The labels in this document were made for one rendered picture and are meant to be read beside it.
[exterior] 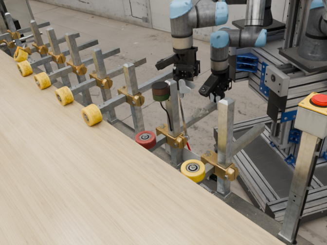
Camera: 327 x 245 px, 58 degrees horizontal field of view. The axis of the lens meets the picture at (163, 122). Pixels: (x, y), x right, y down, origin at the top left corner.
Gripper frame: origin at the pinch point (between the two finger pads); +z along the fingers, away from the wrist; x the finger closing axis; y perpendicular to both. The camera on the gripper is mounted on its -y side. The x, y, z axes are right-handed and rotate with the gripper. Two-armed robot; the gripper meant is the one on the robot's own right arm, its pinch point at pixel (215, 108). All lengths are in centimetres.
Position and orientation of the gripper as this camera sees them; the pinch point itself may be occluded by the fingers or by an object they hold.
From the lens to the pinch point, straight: 142.4
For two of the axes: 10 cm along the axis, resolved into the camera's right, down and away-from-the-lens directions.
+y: 7.3, -4.5, 5.1
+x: -6.7, -3.8, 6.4
